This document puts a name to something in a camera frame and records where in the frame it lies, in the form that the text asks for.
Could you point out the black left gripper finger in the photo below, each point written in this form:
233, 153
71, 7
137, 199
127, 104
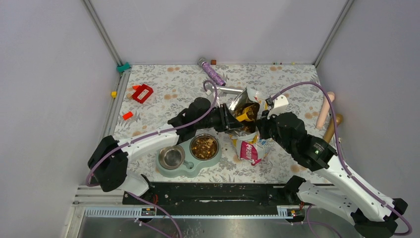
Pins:
237, 126
234, 116

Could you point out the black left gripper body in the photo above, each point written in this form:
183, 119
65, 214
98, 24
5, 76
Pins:
224, 117

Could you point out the yellow plastic scoop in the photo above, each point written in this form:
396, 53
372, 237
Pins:
248, 113

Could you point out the pet food bag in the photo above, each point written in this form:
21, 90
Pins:
248, 144

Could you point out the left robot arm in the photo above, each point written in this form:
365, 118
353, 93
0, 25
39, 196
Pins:
109, 162

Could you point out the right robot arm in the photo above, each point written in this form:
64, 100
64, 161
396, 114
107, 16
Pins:
372, 213

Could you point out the green double pet bowl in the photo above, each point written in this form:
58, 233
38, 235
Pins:
189, 158

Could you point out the silver metal microphone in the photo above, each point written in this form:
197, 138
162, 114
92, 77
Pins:
229, 90

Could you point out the purple glitter microphone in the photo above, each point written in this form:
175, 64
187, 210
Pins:
211, 72

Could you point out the floral table mat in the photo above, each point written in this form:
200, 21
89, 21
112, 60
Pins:
176, 86

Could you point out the red plastic block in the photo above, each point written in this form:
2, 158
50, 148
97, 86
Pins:
142, 93

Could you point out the pink microphone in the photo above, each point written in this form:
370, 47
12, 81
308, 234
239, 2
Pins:
324, 109

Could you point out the small orange-red block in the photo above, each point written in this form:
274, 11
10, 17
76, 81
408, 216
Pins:
127, 115

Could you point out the gold microphone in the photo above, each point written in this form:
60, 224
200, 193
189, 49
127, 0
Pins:
331, 129

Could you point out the teal corner clip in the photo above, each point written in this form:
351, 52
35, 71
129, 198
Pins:
123, 67

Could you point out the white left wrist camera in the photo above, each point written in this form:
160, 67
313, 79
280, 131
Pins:
211, 96

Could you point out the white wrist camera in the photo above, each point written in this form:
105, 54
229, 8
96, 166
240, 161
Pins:
211, 96
277, 106

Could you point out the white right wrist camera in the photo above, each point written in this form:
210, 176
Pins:
277, 106

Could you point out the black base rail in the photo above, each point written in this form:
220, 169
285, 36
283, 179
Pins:
214, 199

